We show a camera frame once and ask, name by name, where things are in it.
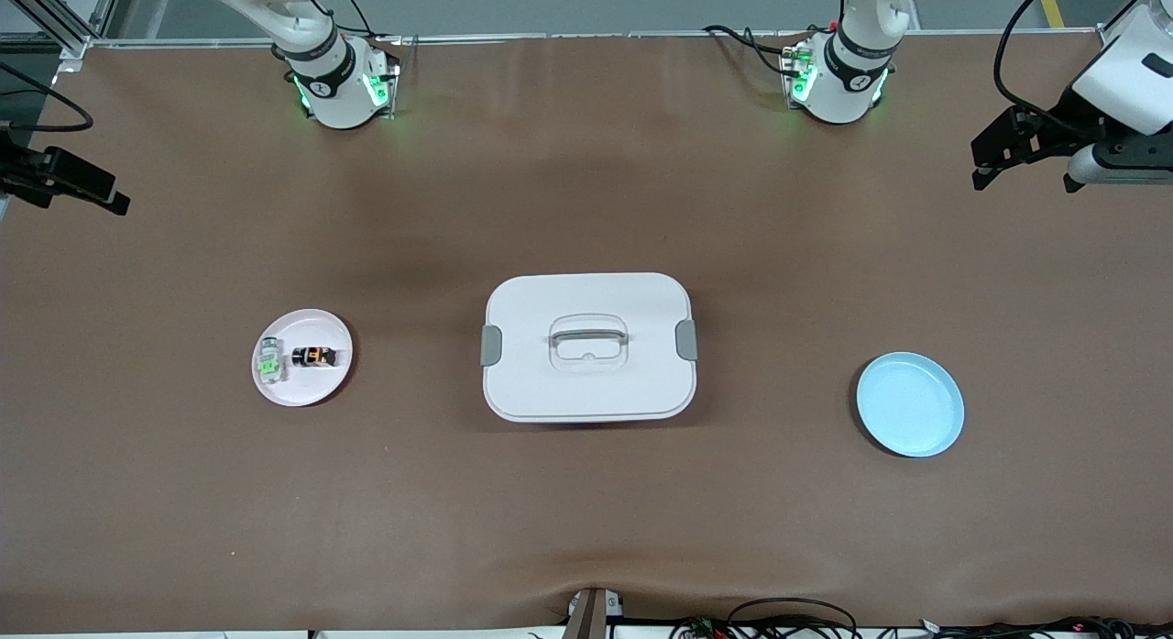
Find white lidded box grey latches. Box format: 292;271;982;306
480;272;699;424

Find light blue round plate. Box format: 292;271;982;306
856;351;966;458

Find pink round plate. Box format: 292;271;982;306
251;308;355;408

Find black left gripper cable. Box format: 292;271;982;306
993;0;1105;136

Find aluminium frame post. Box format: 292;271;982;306
1095;11;1133;51
0;0;125;62

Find black left arm base cable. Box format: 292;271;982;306
701;23;809;79

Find black arm base cable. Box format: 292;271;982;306
701;23;809;79
312;0;404;49

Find black right arm base cable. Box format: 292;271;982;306
312;0;404;49

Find black cable bundle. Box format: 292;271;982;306
916;615;1173;639

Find black looped cable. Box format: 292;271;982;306
727;597;859;639

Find brown camera mount bracket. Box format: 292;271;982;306
564;587;626;639

